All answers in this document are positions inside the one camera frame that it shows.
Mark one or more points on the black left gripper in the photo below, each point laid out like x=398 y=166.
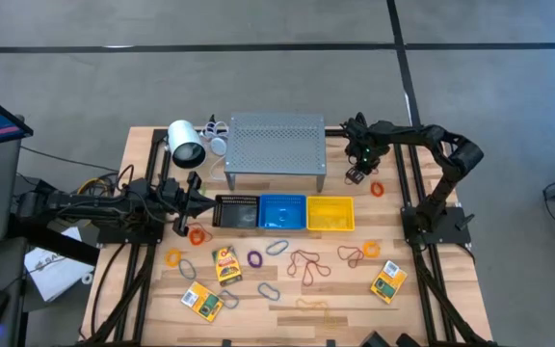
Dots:
x=181 y=202

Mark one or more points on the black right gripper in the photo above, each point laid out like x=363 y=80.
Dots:
x=366 y=142

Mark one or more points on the yellow green crayon box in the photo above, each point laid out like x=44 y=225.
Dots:
x=227 y=267
x=200 y=301
x=388 y=284

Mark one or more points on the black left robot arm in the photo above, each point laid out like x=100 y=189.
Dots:
x=89 y=205

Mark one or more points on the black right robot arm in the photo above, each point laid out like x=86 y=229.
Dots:
x=417 y=134

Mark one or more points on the black plastic basket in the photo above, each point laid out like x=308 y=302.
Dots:
x=236 y=212

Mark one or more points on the white round puck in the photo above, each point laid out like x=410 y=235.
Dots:
x=218 y=146

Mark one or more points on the white cylindrical spotlight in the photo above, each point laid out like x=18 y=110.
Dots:
x=181 y=135

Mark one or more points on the blue plastic basket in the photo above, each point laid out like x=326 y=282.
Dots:
x=282 y=212

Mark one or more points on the yellow plastic basket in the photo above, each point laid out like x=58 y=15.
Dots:
x=330 y=214

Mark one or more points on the grey perforated metal shelf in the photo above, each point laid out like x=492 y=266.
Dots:
x=275 y=144

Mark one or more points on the black table clamp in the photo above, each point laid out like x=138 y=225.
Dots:
x=331 y=343
x=227 y=343

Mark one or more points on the white tape roll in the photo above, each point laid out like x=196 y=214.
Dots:
x=83 y=278

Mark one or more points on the black support beam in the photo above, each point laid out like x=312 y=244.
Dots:
x=51 y=243

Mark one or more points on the yellow rubber band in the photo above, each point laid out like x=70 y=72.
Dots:
x=326 y=315

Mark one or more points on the white paper booklet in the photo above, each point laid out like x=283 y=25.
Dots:
x=56 y=279

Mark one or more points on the person's foot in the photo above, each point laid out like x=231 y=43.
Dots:
x=375 y=339
x=406 y=340

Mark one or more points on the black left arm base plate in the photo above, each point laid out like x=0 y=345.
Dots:
x=133 y=237

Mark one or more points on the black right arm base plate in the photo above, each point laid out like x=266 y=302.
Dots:
x=451 y=231

